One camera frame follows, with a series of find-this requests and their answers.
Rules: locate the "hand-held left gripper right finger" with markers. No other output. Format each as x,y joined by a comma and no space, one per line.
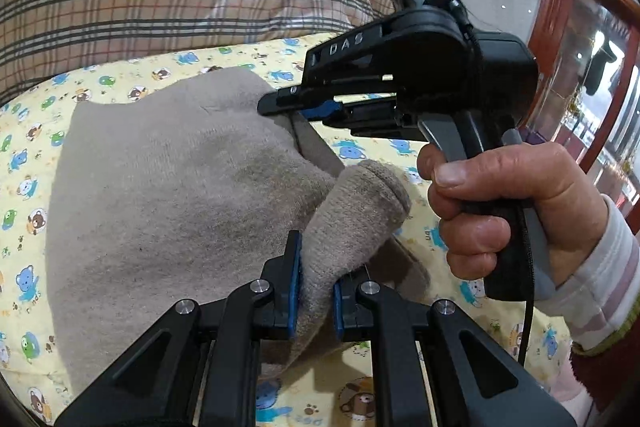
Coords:
339,312

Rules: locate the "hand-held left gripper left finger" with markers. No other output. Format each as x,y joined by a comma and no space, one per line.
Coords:
295,282

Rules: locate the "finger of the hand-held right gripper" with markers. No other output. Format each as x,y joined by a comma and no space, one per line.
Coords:
320,109
380,122

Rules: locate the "beige knitted sweater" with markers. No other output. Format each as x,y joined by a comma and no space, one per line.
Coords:
175,207

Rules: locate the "person's right forearm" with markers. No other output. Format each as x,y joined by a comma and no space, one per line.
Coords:
600,287

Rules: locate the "person's right hand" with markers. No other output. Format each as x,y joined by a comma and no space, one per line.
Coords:
550,187

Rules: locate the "wooden framed door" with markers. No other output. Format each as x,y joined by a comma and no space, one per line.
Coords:
550,7

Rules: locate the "pale pink cloth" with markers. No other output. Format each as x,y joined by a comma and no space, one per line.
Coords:
570,382

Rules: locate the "yellow bear print bedsheet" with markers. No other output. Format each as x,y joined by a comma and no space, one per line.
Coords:
30,147

